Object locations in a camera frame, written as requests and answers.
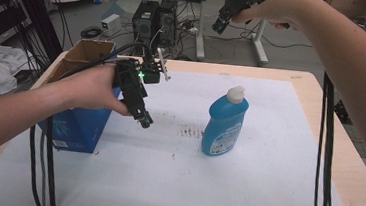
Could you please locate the blue detergent bottle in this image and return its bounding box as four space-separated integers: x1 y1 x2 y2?
200 82 252 160

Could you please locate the coiled black cable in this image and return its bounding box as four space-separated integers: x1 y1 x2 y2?
79 25 103 41

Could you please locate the white table mat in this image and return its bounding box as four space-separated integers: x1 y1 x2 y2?
0 54 366 206

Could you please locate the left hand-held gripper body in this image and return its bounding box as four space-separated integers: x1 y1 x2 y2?
109 43 174 122

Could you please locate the long black cable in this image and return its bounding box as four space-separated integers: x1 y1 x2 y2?
317 79 345 206
312 71 334 206

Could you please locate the black computer tower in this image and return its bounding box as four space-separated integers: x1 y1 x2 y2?
130 0 161 45
152 0 180 48

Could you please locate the thin black cable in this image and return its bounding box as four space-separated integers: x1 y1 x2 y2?
22 124 51 206

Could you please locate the blue cardboard box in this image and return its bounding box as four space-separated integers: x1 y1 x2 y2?
34 35 127 156

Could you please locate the white-legged desk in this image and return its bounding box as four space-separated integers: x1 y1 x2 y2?
186 0 275 68

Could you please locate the small white box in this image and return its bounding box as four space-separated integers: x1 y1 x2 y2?
100 13 123 38

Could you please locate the person's right hand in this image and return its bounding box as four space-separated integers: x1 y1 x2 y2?
230 0 318 31

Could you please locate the person's left hand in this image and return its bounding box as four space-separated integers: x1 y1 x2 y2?
43 58 136 120

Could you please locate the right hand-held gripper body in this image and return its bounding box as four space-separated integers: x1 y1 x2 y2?
217 0 268 25

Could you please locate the thick black cable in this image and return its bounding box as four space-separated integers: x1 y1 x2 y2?
39 35 155 206

